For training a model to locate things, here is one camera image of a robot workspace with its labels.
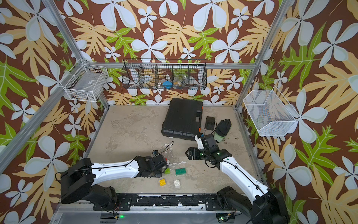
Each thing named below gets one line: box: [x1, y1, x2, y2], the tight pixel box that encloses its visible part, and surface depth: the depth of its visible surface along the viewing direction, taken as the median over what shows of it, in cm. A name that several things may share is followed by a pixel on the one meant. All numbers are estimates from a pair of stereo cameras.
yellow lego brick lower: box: [158, 178, 166, 187], surface depth 82 cm
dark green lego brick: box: [175, 168, 186, 176], surface depth 86 cm
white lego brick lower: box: [173, 179, 181, 189], surface depth 81 cm
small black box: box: [204, 115, 216, 131], surface depth 107 cm
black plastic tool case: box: [161, 98, 204, 142], surface depth 104 cm
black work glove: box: [213, 118, 232, 144], surface depth 107 cm
